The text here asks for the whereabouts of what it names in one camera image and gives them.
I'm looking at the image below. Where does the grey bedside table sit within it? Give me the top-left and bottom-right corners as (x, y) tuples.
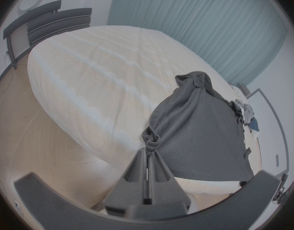
(236, 82), (250, 95)

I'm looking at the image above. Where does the black T-shirt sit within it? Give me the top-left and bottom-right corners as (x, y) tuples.
(141, 71), (255, 187)

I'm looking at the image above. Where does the white printed pillow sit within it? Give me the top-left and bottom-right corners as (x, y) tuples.
(230, 85), (247, 100)

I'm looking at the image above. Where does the black chest of drawers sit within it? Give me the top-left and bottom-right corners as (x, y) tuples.
(27, 8), (93, 48)

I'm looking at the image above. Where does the bed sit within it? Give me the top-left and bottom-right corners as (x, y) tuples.
(27, 25), (289, 196)

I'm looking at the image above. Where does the pile of clothes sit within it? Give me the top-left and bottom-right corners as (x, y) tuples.
(231, 99), (261, 139)

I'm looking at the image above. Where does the blue-green curtain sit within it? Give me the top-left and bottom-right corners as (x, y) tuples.
(106, 0), (216, 42)
(178, 0), (289, 87)

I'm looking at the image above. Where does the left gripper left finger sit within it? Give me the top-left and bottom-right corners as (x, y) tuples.
(104, 148), (149, 216)

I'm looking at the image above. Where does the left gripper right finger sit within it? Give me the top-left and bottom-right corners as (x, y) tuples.
(149, 151), (191, 211)

